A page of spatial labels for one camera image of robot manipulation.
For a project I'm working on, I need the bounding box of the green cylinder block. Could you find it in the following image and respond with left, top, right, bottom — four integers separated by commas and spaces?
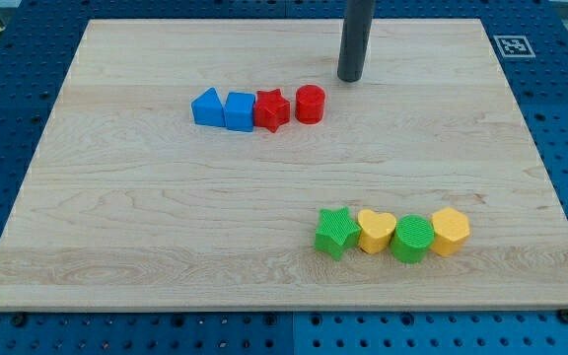
390, 215, 434, 263

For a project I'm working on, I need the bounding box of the white fiducial marker tag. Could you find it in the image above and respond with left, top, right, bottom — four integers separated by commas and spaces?
493, 35, 535, 58

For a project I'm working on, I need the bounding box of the blue triangle block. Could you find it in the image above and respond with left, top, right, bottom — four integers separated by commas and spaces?
191, 88, 226, 127

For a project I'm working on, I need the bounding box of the wooden board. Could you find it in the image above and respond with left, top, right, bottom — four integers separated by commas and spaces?
0, 19, 568, 313

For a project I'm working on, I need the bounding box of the yellow hexagon block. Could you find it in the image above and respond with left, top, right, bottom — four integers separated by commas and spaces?
430, 207, 470, 256

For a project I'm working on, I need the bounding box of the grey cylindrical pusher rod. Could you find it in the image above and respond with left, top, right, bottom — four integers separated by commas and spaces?
337, 0, 376, 83

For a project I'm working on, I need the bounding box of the red cylinder block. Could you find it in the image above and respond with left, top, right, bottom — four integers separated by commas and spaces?
295, 85, 326, 124

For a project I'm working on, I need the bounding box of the yellow heart block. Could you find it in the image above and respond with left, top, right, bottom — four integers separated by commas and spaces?
357, 209, 397, 254

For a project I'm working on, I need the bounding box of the green star block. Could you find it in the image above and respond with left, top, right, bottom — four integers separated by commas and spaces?
314, 206, 361, 261

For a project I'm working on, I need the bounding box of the red star block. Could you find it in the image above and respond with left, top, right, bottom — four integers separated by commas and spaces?
253, 89, 291, 133

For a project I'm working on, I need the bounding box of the blue cube block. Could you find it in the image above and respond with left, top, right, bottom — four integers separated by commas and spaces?
224, 92, 255, 132

